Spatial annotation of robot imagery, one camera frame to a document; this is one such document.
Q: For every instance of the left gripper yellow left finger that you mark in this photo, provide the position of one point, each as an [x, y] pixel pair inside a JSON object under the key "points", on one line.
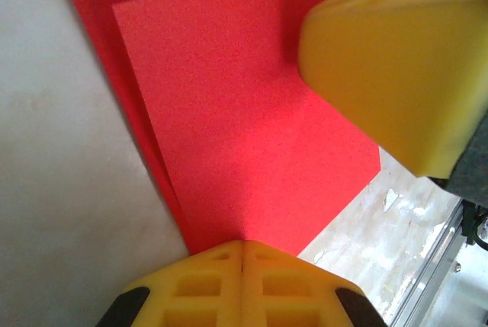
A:
{"points": [[198, 289]]}

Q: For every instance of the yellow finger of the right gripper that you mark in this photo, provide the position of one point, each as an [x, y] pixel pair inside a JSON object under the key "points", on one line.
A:
{"points": [[381, 75]]}

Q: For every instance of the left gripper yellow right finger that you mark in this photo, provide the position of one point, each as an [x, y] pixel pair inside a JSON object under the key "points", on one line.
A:
{"points": [[289, 292]]}

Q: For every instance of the red paper sheet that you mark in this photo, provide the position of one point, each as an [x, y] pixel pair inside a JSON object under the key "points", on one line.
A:
{"points": [[228, 113]]}

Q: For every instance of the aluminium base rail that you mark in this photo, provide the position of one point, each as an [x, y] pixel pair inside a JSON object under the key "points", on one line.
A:
{"points": [[423, 285]]}

